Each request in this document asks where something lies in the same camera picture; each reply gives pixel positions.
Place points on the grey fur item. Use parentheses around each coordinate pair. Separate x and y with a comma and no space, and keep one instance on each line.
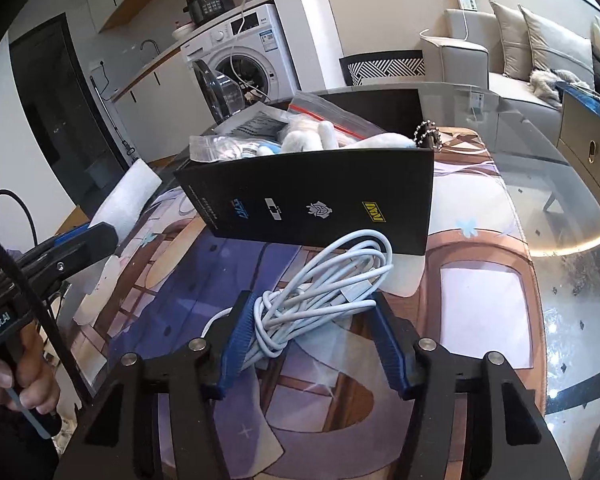
(542,82)

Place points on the white wall cabinet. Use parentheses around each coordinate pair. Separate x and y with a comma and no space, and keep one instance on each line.
(125,0)

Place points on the beige cabinet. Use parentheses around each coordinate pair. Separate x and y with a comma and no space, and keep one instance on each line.
(595,180)

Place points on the grey cushion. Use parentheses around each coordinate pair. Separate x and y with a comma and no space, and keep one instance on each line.
(512,40)
(555,45)

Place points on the person's left hand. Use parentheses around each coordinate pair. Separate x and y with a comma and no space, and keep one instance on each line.
(35,375)

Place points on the white plastic bin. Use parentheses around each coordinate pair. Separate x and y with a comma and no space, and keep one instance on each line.
(97,174)

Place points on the black cardboard box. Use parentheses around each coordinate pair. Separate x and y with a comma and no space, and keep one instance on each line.
(305,195)

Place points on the white bowl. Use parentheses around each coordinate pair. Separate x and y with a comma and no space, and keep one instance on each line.
(182,32)

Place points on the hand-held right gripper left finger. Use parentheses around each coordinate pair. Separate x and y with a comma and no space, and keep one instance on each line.
(235,345)

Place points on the mop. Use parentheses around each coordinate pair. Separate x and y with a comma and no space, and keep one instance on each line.
(112,120)

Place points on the kitchen faucet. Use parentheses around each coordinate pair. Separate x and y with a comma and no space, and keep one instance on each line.
(150,41)

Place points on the white plush toy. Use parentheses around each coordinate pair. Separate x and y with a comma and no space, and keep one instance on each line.
(300,135)

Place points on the black pressure cooker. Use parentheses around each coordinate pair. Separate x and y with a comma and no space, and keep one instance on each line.
(210,5)

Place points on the black white patterned chair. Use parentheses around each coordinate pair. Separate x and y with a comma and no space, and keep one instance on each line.
(385,67)

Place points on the brown cardboard box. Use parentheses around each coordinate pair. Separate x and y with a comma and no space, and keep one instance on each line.
(72,217)

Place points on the grey paper leaflet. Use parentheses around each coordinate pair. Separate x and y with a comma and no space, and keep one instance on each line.
(252,122)

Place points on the white wall socket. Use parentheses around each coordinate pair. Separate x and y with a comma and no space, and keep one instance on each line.
(97,66)

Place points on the grey sofa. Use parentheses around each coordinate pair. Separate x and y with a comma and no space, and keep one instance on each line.
(460,65)

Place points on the white kitchen counter cabinet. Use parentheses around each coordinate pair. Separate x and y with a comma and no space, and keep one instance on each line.
(145,100)

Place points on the blue flat item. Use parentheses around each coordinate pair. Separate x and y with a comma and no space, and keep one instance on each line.
(585,100)

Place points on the white washing machine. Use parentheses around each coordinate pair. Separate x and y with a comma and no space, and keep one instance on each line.
(270,60)

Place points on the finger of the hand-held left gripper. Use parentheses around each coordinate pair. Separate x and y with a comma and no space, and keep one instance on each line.
(90,247)
(75,233)

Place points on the white foam sheet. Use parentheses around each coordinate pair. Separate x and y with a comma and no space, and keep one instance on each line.
(125,195)

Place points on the small clear zip bag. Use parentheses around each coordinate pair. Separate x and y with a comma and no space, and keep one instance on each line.
(220,149)

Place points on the dark door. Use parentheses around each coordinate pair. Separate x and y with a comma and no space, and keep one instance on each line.
(55,110)

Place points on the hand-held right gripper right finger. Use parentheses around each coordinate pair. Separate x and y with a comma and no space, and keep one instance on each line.
(392,355)

